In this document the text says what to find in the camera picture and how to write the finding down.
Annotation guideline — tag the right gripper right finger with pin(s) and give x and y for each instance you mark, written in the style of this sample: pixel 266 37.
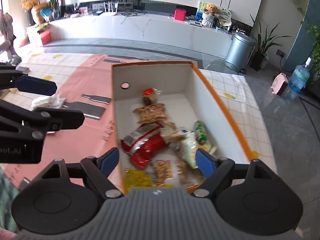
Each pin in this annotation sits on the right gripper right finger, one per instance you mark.
pixel 217 173

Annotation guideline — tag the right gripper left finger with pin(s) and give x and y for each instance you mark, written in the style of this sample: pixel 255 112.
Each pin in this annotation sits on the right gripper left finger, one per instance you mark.
pixel 97 171

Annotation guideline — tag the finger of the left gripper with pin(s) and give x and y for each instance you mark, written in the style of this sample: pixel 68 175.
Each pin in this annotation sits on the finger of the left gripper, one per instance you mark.
pixel 49 119
pixel 13 78

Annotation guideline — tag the white blue chip bag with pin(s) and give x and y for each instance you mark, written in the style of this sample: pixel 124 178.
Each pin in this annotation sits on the white blue chip bag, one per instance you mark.
pixel 183 142

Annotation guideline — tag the green sausage stick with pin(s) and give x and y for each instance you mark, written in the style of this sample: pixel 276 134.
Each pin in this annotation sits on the green sausage stick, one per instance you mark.
pixel 200 131

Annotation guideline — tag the red snack bag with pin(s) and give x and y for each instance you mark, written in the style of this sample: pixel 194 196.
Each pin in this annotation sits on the red snack bag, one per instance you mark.
pixel 143 144

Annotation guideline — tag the peanut mix snack bag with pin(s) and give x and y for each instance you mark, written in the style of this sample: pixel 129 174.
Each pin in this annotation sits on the peanut mix snack bag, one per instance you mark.
pixel 175 173

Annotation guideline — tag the orange spicy nuts pack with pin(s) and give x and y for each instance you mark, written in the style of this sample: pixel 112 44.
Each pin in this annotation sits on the orange spicy nuts pack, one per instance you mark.
pixel 151 113

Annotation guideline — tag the small brown cake packet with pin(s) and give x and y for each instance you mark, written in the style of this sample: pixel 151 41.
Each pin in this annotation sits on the small brown cake packet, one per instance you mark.
pixel 150 96

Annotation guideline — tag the clear white balls pack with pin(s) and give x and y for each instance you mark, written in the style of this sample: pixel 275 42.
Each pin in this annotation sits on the clear white balls pack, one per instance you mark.
pixel 54 101

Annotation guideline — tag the pink table mat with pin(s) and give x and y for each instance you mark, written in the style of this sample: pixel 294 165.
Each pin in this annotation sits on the pink table mat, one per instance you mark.
pixel 93 138

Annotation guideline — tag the red storage box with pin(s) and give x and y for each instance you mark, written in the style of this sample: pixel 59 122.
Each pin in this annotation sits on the red storage box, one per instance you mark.
pixel 38 35

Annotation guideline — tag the orange cardboard box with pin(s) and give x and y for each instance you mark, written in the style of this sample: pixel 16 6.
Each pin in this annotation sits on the orange cardboard box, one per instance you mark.
pixel 187 96

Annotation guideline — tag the lemon pattern tablecloth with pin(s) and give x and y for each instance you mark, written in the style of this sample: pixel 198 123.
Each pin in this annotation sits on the lemon pattern tablecloth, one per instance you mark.
pixel 232 89

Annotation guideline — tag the pink small heater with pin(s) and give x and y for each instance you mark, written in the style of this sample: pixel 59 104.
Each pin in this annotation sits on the pink small heater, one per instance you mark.
pixel 280 84

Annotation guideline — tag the white wifi router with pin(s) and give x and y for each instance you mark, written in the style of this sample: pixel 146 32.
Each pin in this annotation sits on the white wifi router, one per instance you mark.
pixel 110 9

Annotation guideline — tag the potted green plant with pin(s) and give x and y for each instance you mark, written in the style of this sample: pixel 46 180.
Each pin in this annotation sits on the potted green plant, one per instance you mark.
pixel 264 41

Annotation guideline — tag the silver trash can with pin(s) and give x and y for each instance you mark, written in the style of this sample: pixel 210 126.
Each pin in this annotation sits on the silver trash can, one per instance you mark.
pixel 240 51

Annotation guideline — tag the blue water bottle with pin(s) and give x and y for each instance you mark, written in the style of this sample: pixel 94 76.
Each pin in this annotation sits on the blue water bottle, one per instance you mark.
pixel 300 76

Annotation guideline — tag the white tv cabinet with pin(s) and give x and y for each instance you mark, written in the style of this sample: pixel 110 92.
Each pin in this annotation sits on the white tv cabinet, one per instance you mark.
pixel 145 28

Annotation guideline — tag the teddy bear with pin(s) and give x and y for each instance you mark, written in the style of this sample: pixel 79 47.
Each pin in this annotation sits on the teddy bear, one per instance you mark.
pixel 211 16

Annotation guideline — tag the red box on cabinet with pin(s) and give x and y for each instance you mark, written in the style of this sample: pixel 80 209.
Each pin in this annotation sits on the red box on cabinet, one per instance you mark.
pixel 180 14

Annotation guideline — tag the hanging ivy plant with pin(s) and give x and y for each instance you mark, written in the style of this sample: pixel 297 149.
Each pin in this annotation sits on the hanging ivy plant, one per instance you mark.
pixel 306 43

